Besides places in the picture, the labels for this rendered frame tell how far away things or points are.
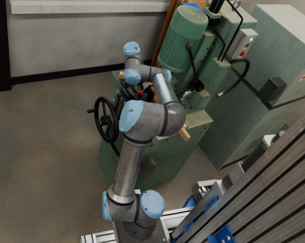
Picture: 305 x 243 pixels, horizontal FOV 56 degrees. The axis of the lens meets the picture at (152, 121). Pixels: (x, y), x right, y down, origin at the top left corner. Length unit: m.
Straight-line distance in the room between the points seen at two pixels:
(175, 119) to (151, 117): 0.09
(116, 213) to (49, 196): 1.20
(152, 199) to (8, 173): 1.46
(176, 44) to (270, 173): 0.89
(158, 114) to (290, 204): 0.47
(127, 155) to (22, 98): 2.02
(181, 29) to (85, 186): 1.48
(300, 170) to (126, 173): 0.60
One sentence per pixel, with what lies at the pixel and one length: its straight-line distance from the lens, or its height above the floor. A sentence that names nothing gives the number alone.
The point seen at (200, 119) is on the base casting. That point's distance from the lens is 2.03.
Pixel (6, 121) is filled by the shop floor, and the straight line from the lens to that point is 2.76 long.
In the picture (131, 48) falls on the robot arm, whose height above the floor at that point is 1.36.
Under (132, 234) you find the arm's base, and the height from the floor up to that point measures 0.84.
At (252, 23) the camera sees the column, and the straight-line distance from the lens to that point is 1.74.
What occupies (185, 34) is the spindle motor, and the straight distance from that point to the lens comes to 1.48.
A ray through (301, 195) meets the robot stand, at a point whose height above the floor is 1.60.
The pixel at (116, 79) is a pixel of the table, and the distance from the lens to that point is 1.91.
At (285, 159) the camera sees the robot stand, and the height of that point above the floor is 1.62.
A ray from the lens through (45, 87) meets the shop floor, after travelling 3.06.
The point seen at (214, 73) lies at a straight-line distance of 1.68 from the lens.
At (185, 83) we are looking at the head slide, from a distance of 1.77.
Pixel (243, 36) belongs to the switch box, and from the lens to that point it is 1.67.
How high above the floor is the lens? 2.09
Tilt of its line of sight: 44 degrees down
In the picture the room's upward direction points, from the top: 24 degrees clockwise
